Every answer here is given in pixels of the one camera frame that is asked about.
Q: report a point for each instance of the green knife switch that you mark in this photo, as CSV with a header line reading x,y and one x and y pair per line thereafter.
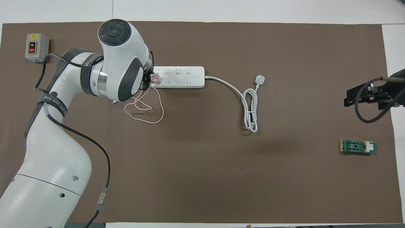
x,y
357,147

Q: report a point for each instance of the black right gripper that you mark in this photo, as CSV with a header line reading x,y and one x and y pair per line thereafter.
x,y
389,90

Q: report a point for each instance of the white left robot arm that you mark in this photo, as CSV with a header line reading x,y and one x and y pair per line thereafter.
x,y
50,164

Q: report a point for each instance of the grey on-off switch box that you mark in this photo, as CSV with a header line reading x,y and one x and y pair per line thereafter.
x,y
36,47

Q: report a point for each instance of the brown table mat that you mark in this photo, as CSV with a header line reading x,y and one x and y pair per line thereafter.
x,y
205,174

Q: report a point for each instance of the white power strip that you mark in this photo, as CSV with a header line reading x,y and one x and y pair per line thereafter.
x,y
183,77

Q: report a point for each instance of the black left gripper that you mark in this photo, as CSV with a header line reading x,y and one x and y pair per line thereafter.
x,y
146,79

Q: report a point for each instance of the pink charger adapter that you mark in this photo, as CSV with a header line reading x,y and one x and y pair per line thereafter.
x,y
157,79

